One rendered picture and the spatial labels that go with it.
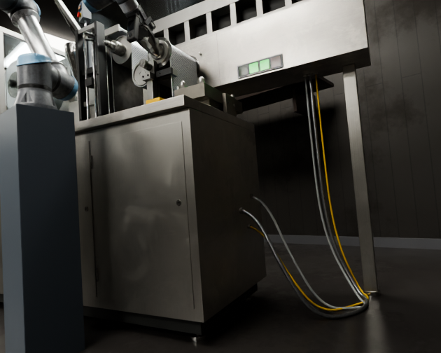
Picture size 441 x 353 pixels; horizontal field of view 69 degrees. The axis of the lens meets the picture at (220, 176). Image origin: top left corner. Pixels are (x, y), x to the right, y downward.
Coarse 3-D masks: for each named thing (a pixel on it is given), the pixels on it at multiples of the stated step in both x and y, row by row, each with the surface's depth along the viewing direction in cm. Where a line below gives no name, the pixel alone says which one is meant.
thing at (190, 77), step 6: (174, 66) 155; (180, 66) 159; (180, 72) 159; (186, 72) 164; (192, 72) 169; (174, 78) 154; (180, 78) 158; (186, 78) 163; (192, 78) 169; (174, 84) 153; (186, 84) 163; (192, 84) 168
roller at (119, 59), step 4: (120, 40) 169; (124, 40) 167; (124, 44) 167; (128, 44) 166; (128, 48) 166; (128, 52) 166; (116, 56) 170; (124, 56) 167; (128, 56) 166; (116, 60) 170; (120, 60) 168; (124, 60) 167; (128, 60) 167; (120, 64) 171; (124, 64) 170; (128, 64) 170
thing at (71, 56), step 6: (66, 54) 194; (72, 54) 193; (72, 60) 194; (72, 66) 195; (72, 72) 197; (72, 102) 194; (72, 108) 194; (78, 114) 192; (90, 114) 199; (78, 120) 191
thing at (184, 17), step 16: (208, 0) 181; (224, 0) 176; (240, 0) 172; (256, 0) 168; (272, 0) 171; (288, 0) 159; (304, 0) 155; (176, 16) 192; (192, 16) 186; (208, 16) 181; (224, 16) 185; (240, 16) 179; (256, 16) 175; (160, 32) 199; (176, 32) 201; (192, 32) 191; (208, 32) 181
